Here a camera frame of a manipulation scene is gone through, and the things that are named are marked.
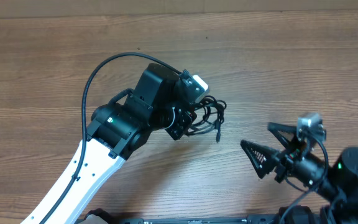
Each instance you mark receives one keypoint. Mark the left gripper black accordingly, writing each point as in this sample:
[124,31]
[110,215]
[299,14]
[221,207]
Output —
[186,118]

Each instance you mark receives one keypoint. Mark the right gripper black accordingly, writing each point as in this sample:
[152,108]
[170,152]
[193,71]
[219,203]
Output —
[295,152]

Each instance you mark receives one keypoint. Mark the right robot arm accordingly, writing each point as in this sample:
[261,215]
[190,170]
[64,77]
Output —
[330,193]

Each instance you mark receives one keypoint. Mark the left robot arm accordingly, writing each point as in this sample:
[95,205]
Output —
[161,99]

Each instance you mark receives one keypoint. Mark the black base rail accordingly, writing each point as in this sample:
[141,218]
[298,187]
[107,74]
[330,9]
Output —
[100,216]

